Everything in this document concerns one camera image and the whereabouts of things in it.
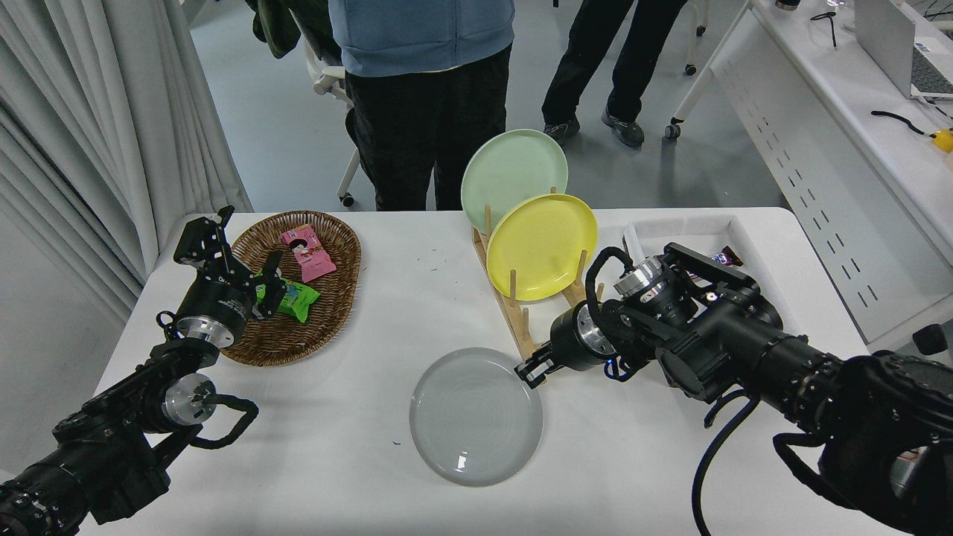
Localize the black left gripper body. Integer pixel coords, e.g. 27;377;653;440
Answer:
177;272;258;333

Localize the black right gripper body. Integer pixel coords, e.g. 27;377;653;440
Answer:
549;306;593;371

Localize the grey plate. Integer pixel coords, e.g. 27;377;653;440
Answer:
409;347;544;488

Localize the wooden plate rack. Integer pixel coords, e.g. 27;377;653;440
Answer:
472;186;605;366

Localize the yellow plate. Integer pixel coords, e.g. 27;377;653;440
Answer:
486;194;599;302

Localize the pale green plate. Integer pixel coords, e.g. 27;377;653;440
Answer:
461;129;569;235

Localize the green snack packet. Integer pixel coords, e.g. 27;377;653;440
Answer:
253;275;321;324

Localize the pink snack packet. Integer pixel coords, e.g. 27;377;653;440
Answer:
279;224;337;284

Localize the brown wicker basket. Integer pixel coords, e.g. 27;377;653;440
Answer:
220;211;363;368

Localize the white tray with cork base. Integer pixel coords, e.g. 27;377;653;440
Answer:
622;214;803;336

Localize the white curtain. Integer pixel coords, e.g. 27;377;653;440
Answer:
0;0;254;328

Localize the white office chair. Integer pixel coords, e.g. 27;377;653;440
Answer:
287;0;366;208

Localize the dark green jacket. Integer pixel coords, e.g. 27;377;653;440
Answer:
246;0;302;59

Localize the person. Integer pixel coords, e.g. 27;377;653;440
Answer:
328;0;516;211
541;0;689;148

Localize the white wheeled chair base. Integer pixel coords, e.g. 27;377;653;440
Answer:
681;0;708;77

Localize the black round object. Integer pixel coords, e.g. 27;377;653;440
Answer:
912;324;948;357

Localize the silver laptop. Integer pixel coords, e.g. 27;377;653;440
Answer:
854;0;953;101

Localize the thin black cable loop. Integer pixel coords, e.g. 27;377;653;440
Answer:
809;10;838;48

